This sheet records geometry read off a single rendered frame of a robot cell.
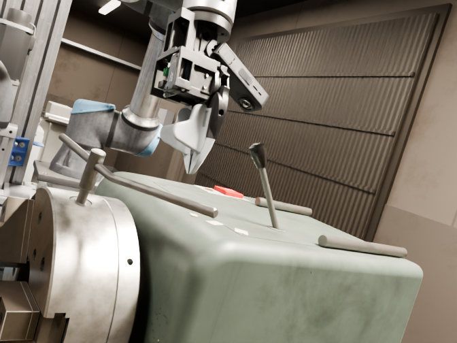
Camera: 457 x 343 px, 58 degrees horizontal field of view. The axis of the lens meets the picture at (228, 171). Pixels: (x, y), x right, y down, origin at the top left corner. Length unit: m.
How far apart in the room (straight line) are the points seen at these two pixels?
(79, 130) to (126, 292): 0.72
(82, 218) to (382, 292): 0.58
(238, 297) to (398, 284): 0.40
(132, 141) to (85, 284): 0.72
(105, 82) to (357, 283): 9.23
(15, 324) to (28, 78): 0.94
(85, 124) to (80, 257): 0.70
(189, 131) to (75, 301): 0.27
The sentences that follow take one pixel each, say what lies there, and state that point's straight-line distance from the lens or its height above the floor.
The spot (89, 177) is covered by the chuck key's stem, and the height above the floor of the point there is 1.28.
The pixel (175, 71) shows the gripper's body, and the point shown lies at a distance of 0.54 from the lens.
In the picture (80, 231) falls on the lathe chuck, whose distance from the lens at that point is 0.62.
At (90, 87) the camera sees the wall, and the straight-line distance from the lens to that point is 9.76.
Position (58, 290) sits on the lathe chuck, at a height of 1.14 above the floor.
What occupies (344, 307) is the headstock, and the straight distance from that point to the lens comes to 0.81.
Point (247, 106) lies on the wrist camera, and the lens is 0.62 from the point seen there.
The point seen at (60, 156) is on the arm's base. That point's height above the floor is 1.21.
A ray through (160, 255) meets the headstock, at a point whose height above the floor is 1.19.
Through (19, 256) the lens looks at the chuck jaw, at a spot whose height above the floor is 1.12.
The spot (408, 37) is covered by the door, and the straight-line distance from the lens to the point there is 3.57.
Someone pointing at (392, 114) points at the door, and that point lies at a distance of 3.36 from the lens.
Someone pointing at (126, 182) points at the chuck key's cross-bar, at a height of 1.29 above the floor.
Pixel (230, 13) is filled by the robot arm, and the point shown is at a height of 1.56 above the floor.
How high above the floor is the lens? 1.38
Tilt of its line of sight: 4 degrees down
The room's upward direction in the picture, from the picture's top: 17 degrees clockwise
